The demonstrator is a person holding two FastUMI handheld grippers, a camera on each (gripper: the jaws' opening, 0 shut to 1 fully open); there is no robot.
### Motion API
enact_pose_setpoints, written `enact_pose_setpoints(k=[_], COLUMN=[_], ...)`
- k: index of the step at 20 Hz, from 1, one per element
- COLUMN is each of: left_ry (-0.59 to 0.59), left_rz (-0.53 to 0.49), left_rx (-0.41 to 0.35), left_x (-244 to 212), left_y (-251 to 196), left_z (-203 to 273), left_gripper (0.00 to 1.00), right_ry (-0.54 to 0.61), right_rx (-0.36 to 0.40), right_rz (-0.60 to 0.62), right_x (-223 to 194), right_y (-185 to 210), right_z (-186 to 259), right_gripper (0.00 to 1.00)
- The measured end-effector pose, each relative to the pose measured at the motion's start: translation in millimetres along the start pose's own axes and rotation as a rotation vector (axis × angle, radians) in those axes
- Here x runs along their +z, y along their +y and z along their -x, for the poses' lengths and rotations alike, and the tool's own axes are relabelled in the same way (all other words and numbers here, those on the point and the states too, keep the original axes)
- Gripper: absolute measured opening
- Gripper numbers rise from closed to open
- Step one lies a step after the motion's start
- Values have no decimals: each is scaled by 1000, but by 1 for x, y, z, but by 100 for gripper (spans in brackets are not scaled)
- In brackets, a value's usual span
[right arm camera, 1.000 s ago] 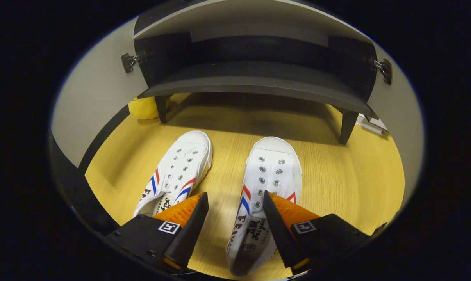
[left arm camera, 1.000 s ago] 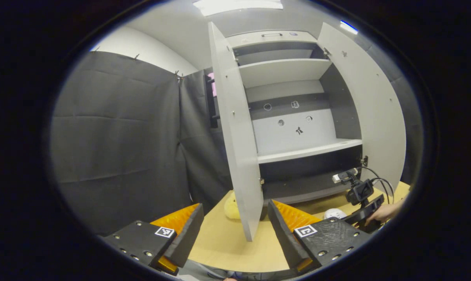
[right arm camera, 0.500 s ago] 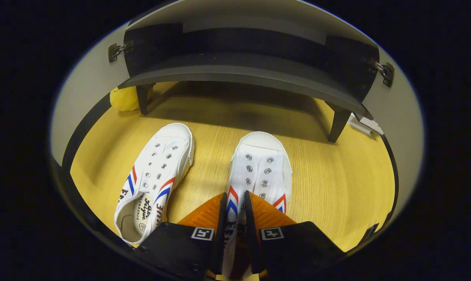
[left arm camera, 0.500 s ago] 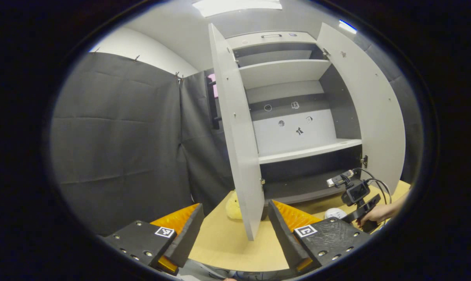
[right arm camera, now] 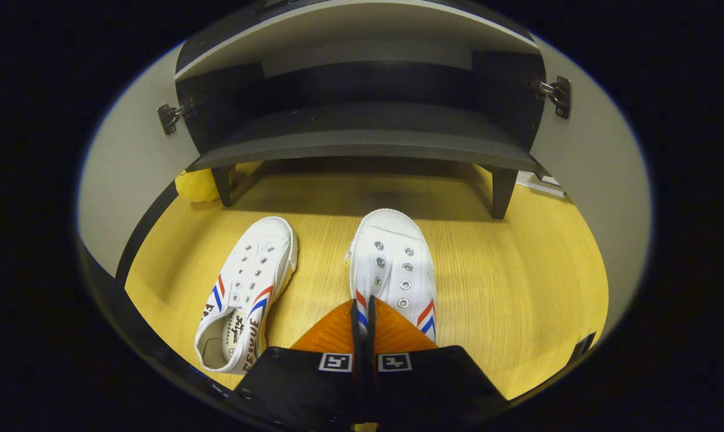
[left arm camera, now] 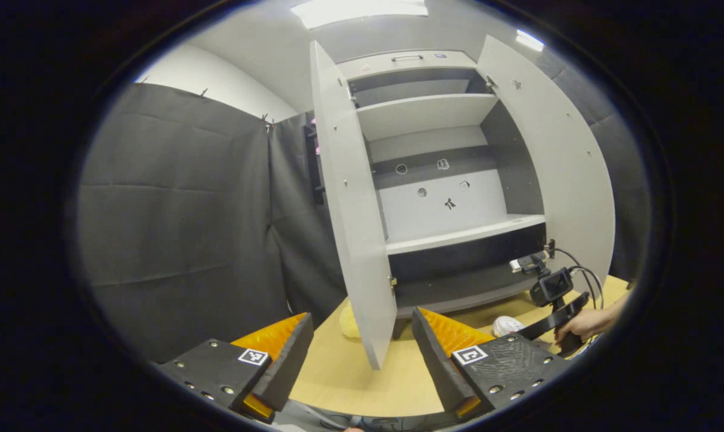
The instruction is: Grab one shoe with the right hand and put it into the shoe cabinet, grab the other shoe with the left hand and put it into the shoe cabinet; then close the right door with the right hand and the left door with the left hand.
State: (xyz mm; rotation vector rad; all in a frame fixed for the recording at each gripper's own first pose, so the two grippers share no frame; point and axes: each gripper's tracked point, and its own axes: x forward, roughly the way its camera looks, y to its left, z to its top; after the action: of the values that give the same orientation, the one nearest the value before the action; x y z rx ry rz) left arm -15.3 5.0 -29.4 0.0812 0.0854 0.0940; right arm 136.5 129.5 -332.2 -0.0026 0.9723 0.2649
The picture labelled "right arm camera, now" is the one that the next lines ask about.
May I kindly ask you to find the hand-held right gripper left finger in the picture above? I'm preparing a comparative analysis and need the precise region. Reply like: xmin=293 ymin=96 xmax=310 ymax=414
xmin=227 ymin=298 xmax=366 ymax=432

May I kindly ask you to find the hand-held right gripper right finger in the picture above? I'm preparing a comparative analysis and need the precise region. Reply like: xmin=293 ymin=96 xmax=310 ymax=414
xmin=365 ymin=295 xmax=510 ymax=432

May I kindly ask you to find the white striped canvas shoe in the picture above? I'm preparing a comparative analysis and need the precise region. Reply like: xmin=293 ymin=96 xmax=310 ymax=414
xmin=344 ymin=208 xmax=439 ymax=346
xmin=194 ymin=216 xmax=298 ymax=376

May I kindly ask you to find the grey shoe cabinet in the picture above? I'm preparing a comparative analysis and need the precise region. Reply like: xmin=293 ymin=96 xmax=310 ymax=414
xmin=175 ymin=0 xmax=548 ymax=220

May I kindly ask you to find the yellow plush toy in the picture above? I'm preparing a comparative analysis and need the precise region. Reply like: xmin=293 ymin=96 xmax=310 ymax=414
xmin=175 ymin=168 xmax=234 ymax=203

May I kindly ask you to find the white blue book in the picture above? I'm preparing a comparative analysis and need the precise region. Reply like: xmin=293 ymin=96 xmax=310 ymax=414
xmin=515 ymin=171 xmax=567 ymax=199

